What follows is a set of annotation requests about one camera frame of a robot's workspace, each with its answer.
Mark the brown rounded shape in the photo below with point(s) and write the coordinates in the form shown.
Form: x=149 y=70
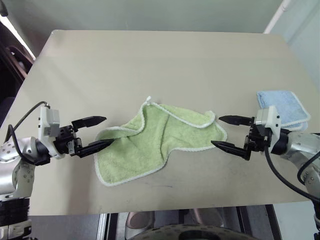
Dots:
x=137 y=223

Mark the green towel with white trim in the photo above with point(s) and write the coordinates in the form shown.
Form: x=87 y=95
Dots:
x=150 y=142

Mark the folded blue towel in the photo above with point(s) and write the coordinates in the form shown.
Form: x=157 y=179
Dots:
x=282 y=106

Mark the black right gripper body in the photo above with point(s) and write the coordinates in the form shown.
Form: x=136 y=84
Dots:
x=257 y=140

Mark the white pipe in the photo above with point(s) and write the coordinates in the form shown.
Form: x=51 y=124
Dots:
x=277 y=15

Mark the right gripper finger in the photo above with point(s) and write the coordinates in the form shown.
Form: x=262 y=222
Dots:
x=231 y=148
x=236 y=119

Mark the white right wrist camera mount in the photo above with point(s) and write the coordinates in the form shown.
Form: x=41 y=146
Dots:
x=271 y=118

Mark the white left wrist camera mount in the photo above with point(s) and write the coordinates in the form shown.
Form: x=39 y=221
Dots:
x=48 y=120

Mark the metal table leg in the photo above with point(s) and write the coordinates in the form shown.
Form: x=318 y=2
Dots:
x=271 y=222
x=103 y=226

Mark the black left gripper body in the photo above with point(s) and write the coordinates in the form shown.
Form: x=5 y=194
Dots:
x=65 y=138

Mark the dark furniture beside table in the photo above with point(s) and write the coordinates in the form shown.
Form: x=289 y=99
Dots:
x=10 y=75

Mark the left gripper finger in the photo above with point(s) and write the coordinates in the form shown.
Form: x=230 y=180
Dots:
x=96 y=147
x=90 y=120

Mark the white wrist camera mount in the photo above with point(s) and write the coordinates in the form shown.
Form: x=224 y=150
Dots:
x=271 y=118
x=48 y=120

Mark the dark perforated round shape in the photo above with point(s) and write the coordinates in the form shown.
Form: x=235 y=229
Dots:
x=200 y=233

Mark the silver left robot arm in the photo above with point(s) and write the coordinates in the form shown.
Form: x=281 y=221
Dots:
x=15 y=175

